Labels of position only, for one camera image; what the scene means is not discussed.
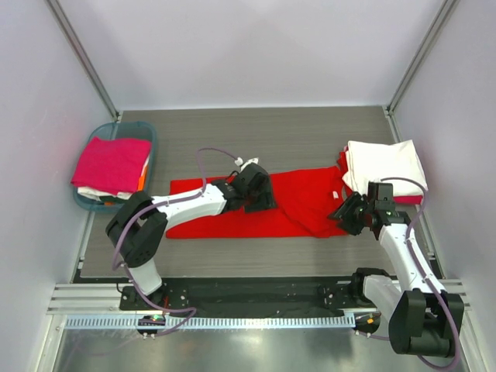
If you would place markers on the red t-shirt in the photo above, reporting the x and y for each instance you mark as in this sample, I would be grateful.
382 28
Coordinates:
343 166
305 199

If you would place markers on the folded pink t-shirt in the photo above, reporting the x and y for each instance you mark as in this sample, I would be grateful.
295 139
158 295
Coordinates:
101 152

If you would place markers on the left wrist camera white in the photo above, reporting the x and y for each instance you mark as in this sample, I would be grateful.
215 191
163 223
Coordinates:
248 160

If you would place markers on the left aluminium frame post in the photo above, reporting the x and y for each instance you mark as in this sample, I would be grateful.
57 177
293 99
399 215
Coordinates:
79 51

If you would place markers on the folded magenta t-shirt in stack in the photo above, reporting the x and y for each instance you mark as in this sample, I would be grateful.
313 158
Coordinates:
408 199

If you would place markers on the orange t-shirt in basket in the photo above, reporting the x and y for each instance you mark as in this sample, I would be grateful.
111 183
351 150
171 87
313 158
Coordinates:
142 179

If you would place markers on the right aluminium frame post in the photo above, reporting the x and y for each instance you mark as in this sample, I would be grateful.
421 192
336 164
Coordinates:
440 20

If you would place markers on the folded white t-shirt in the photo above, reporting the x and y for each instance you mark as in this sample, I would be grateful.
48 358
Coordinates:
368 162

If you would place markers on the slotted cable duct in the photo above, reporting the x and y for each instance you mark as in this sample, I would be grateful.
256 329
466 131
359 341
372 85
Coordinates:
131 321

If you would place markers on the aluminium frame post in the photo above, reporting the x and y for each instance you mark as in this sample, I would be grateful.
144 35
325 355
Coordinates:
79 51
440 20

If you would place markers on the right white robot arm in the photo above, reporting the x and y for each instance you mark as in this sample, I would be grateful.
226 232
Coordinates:
423 318

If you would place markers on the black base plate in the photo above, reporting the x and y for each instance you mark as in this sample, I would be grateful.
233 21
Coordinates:
262 297

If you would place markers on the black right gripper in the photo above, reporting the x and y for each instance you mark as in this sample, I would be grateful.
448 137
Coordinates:
349 209

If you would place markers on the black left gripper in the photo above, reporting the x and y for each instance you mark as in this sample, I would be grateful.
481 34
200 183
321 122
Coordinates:
261 198

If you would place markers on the folded red t-shirt in stack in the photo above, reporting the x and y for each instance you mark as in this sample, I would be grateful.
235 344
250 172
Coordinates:
343 166

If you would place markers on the teal plastic laundry basket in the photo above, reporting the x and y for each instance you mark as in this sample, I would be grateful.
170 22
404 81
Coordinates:
109 131

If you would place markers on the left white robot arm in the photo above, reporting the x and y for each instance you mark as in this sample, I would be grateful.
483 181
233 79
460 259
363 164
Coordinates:
139 226

